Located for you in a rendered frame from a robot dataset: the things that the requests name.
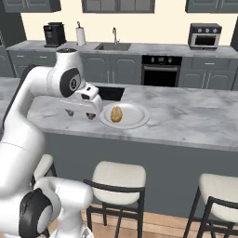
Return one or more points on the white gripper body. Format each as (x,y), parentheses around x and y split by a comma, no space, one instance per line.
(80,105)

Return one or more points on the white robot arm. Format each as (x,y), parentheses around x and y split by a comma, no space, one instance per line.
(21,145)

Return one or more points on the hot dog bun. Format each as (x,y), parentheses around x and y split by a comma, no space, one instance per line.
(116,114)

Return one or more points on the white round plate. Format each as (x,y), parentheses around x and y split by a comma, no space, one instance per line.
(133,116)

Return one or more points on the black recessed basin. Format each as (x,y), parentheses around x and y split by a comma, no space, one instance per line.
(111,93)

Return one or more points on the grey lower cupboard run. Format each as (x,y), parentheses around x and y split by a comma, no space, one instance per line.
(124,69)
(207,72)

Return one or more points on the grey cupboard run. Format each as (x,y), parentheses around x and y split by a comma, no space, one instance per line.
(124,69)
(212,5)
(207,72)
(28,5)

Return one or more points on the grey steel sink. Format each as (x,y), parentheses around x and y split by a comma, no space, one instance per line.
(113,46)

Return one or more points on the white paper towel roll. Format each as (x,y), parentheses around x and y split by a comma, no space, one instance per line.
(81,36)

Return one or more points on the black coffee machine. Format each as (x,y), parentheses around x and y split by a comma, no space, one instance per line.
(55,34)

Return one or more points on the silver sink tap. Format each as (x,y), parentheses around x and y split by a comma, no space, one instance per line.
(115,34)

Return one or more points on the black built-in oven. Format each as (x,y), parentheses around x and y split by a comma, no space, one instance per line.
(161,72)

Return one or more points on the grey kitchen island base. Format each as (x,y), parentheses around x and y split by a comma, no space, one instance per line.
(167,161)

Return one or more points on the dark grey tall cupboard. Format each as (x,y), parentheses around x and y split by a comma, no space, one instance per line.
(10,28)

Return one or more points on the grey framed window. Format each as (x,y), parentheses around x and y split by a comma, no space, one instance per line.
(117,5)

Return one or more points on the grey upper cupboard run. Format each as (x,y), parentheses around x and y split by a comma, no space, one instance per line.
(28,5)
(212,5)

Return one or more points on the grey toaster oven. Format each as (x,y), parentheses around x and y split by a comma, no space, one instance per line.
(204,36)

